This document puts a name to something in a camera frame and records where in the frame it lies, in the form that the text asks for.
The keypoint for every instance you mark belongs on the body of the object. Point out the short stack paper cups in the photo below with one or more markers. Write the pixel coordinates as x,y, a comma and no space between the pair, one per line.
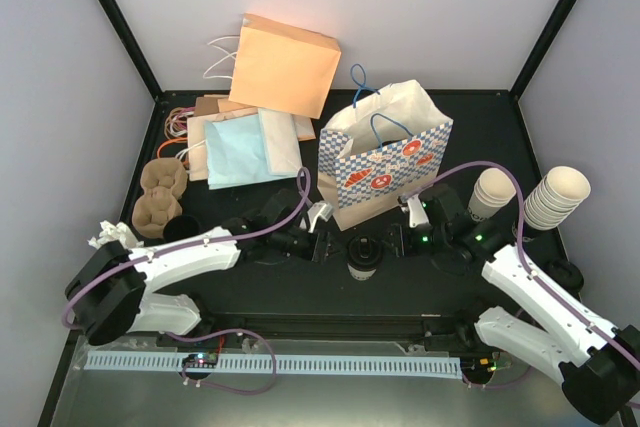
492,191

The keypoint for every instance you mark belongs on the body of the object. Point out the orange paper bag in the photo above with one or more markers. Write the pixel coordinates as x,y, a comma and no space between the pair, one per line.
283,68

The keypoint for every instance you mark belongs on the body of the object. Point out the brown pulp cup carrier stack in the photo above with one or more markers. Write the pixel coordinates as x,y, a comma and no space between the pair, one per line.
163,182

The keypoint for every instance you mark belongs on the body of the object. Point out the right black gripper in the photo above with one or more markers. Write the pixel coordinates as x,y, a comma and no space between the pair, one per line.
403,244

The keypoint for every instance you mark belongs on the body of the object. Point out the blue checkered paper bag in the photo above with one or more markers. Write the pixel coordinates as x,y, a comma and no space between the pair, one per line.
362,180

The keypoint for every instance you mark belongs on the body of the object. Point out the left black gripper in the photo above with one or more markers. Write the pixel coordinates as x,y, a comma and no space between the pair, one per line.
320,245

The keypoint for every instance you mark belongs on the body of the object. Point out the white paper bag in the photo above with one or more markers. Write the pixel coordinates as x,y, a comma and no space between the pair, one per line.
280,143

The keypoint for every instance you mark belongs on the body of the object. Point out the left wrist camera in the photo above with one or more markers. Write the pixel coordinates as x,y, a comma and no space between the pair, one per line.
321,210

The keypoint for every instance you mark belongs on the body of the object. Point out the light blue cable duct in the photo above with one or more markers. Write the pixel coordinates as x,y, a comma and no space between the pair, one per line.
264,364

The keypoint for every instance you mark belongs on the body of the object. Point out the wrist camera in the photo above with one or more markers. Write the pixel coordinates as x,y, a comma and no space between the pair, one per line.
321,210
415,209

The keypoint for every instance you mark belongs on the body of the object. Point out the beige kraft paper bag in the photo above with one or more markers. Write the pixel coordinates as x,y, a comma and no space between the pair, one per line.
196,145

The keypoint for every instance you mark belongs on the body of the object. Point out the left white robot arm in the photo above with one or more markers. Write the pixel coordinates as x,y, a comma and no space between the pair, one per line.
120,289

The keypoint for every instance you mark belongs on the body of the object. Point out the brown flat paper bag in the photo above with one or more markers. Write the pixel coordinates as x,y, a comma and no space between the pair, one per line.
212,104

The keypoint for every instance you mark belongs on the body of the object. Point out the tall stack paper cups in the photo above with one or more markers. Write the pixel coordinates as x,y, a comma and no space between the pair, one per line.
558,194

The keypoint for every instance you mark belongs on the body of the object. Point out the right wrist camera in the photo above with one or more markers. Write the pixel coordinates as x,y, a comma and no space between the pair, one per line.
415,209

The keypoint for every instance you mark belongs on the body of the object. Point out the light blue paper bag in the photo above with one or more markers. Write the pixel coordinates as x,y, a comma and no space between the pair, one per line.
235,153

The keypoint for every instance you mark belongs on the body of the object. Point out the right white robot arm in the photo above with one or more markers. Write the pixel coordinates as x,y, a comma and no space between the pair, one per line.
595,362

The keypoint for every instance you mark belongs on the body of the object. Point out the black cup lids stack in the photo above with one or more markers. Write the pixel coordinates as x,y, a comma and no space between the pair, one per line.
565,274

